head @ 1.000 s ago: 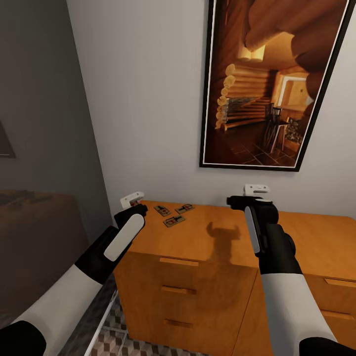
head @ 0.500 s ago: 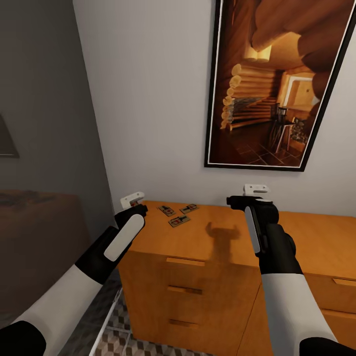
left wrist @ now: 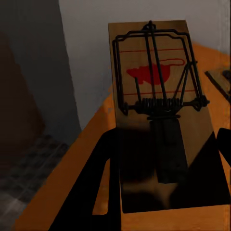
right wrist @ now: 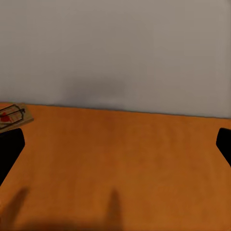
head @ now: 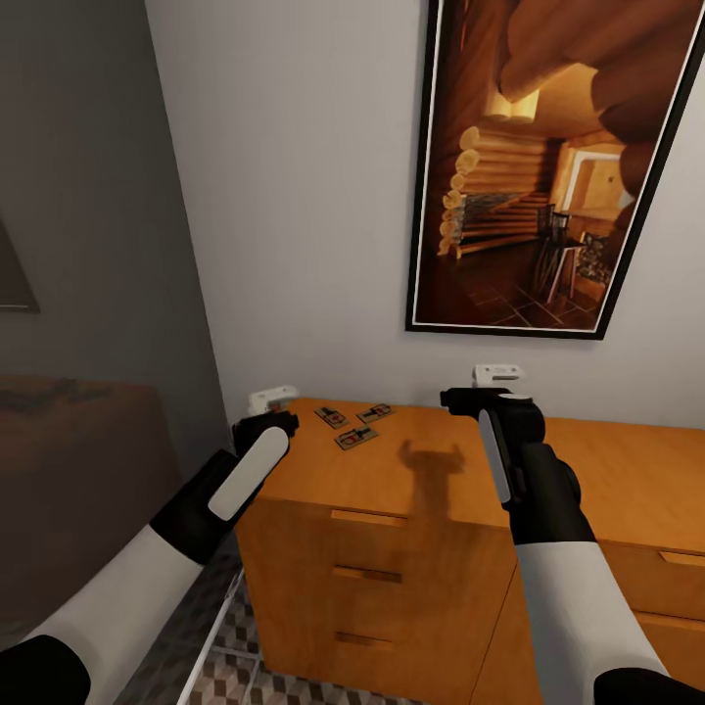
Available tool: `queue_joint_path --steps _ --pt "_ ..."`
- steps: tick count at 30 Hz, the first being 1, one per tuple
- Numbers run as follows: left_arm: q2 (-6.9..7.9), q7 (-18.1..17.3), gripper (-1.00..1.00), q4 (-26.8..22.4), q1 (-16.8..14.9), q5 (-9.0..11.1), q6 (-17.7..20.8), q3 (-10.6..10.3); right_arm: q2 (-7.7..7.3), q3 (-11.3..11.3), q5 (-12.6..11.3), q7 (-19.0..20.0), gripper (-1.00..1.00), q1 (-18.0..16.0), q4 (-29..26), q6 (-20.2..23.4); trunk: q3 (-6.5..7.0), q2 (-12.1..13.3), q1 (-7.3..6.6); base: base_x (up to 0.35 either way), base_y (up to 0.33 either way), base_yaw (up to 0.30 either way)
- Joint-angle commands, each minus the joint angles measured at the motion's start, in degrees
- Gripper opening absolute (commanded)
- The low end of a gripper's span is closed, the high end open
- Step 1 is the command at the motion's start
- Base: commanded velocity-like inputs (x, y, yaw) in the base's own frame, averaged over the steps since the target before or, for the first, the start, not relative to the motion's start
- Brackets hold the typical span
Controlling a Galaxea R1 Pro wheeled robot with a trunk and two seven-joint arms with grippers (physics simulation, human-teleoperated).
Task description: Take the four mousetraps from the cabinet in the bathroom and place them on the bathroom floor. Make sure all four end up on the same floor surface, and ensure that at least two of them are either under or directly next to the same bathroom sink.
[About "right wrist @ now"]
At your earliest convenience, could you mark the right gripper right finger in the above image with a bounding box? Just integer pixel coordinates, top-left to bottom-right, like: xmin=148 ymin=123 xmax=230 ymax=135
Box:
xmin=216 ymin=128 xmax=231 ymax=166

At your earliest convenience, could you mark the mousetrap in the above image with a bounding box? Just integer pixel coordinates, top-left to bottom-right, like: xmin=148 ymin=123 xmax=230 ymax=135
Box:
xmin=0 ymin=103 xmax=34 ymax=133

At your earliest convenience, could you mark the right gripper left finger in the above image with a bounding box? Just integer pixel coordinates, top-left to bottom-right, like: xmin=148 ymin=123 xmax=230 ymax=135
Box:
xmin=0 ymin=128 xmax=25 ymax=185

